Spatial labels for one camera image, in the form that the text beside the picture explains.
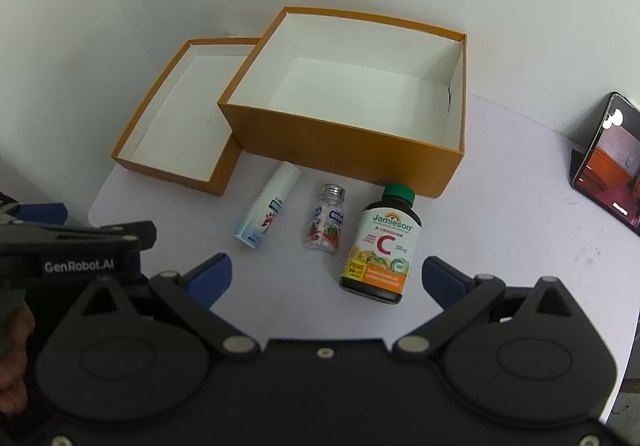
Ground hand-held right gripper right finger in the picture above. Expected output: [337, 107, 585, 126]
[392, 256, 596, 357]

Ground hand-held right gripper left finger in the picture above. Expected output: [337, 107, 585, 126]
[70, 253, 261, 359]

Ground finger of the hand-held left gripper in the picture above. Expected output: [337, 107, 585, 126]
[10, 220, 157, 253]
[0, 202, 69, 227]

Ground dark green-capped vitamin bottle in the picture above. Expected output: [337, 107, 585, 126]
[338, 182, 424, 307]

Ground white spray tube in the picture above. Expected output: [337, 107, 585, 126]
[233, 161, 302, 251]

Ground small clear plastic bottle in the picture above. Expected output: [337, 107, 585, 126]
[303, 183, 348, 257]

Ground deep orange cardboard box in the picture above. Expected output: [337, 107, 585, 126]
[216, 6, 469, 199]

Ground person's left hand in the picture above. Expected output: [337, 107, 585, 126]
[0, 305, 37, 416]

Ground shallow orange box lid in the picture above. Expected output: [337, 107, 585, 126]
[110, 36, 262, 197]

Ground dark grey phone stand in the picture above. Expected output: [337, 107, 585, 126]
[569, 148, 590, 188]

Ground black smartphone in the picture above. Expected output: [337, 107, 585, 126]
[572, 92, 640, 238]

